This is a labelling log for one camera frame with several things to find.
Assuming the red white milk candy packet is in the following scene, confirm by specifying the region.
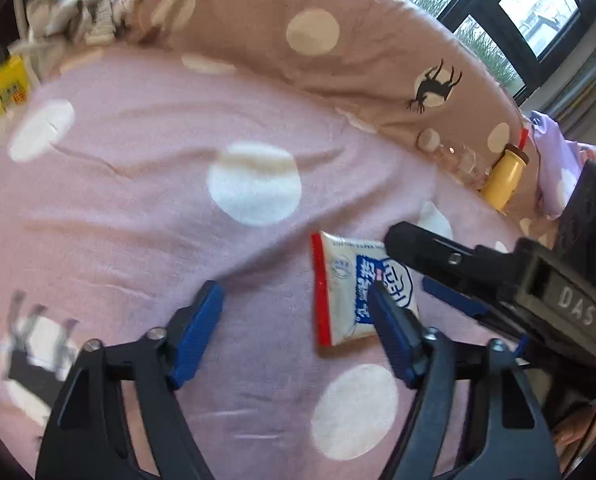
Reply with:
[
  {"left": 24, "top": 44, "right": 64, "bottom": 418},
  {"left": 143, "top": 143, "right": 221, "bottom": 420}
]
[{"left": 311, "top": 231, "right": 419, "bottom": 347}]

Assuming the yellow bottle brown cap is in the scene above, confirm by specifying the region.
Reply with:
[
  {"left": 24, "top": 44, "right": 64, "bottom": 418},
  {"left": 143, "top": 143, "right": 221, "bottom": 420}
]
[{"left": 480, "top": 127, "right": 530, "bottom": 212}]

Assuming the purple polka dot cloth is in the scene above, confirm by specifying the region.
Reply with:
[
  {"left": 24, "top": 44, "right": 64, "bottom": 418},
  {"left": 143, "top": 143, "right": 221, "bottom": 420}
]
[{"left": 530, "top": 110, "right": 584, "bottom": 220}]

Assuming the clear glass jar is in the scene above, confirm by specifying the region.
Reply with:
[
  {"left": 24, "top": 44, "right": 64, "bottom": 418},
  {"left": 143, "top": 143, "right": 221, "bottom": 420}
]
[{"left": 416, "top": 128, "right": 490, "bottom": 190}]

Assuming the black framed window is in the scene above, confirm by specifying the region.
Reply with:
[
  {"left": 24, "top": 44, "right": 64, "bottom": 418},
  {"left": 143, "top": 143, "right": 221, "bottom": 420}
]
[{"left": 409, "top": 0, "right": 596, "bottom": 104}]

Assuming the pink polka dot bedsheet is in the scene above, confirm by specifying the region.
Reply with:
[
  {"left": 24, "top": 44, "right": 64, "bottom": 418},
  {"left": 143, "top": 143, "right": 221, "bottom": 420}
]
[{"left": 0, "top": 0, "right": 557, "bottom": 479}]

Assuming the yellow box beside bed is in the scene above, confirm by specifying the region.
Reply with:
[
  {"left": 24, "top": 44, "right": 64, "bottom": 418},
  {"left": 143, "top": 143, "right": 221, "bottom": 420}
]
[{"left": 0, "top": 55, "right": 30, "bottom": 116}]

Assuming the striped white clothes pile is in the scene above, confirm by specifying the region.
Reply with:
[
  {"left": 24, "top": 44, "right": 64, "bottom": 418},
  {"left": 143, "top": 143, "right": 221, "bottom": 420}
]
[{"left": 7, "top": 0, "right": 135, "bottom": 58}]

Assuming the black camera box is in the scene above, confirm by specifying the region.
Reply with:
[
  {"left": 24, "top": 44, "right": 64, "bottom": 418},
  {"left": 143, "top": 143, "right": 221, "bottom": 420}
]
[{"left": 555, "top": 160, "right": 596, "bottom": 288}]

